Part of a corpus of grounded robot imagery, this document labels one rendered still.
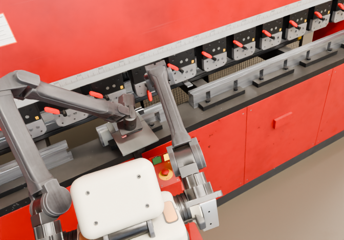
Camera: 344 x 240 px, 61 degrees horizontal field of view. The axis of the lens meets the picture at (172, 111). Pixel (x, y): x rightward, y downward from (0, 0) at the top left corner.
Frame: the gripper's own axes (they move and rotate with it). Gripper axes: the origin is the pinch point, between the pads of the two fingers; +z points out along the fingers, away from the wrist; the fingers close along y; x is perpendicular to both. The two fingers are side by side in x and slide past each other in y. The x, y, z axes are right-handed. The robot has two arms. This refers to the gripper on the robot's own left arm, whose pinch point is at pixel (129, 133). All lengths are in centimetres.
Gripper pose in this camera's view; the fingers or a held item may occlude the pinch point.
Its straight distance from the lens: 139.5
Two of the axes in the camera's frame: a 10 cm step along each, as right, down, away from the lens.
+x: 4.3, 8.2, -3.7
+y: -8.9, 3.3, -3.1
